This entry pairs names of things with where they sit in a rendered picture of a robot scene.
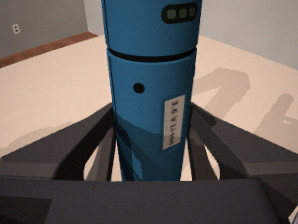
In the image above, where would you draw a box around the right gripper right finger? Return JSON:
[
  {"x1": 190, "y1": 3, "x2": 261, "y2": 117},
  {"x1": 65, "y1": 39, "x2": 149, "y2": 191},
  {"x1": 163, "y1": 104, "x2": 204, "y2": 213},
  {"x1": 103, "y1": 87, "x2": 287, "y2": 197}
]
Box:
[{"x1": 187, "y1": 102, "x2": 298, "y2": 219}]

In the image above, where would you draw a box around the blue electric screwdriver barrel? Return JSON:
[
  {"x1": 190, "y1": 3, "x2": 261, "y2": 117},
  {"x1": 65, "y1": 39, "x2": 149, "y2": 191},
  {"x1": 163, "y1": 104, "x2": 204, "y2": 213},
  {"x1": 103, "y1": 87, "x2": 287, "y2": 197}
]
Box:
[{"x1": 101, "y1": 0, "x2": 202, "y2": 181}]

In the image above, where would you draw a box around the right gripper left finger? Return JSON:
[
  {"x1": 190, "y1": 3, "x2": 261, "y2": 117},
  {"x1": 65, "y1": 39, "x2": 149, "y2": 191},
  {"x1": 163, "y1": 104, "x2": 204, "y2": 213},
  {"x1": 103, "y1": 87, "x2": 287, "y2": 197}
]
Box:
[{"x1": 0, "y1": 102, "x2": 116, "y2": 181}]

